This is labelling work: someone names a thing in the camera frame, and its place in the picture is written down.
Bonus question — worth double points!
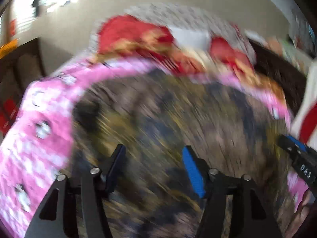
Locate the white and red cloth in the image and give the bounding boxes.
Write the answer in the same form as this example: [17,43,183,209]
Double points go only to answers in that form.
[290,59,317,144]

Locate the pink penguin print blanket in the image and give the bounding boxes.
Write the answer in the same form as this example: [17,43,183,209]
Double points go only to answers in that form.
[0,55,311,238]

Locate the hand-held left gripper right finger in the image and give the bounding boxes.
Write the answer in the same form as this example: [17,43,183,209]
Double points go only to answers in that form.
[182,145,283,238]

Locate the bright window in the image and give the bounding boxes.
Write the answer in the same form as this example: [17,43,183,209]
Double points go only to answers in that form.
[0,0,85,45]

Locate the dark wooden cabinet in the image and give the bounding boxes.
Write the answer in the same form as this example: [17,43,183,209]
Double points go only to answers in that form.
[0,37,47,135]

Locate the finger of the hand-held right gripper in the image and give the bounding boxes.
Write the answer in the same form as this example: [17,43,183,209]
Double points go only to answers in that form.
[276,134,310,155]

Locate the white pillow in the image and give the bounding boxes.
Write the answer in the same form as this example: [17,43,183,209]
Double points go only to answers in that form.
[171,26,213,53]

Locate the dark wall fixture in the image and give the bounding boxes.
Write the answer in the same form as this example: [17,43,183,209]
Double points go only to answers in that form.
[32,0,44,18]

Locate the orange object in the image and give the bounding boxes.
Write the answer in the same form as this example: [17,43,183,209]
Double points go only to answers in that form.
[0,38,19,59]

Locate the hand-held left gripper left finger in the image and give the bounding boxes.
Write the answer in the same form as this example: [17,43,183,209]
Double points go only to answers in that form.
[25,144,127,238]

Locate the grey floral bedding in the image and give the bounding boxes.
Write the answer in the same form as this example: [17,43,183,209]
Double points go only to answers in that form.
[92,2,258,62]

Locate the dark wooden headboard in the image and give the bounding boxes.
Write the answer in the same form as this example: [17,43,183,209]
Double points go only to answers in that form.
[248,38,310,116]

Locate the brown yellow patterned garment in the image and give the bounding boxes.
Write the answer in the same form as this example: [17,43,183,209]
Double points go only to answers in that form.
[71,68,299,238]

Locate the person's right hand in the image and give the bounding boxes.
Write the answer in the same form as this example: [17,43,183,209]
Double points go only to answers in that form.
[294,190,315,220]

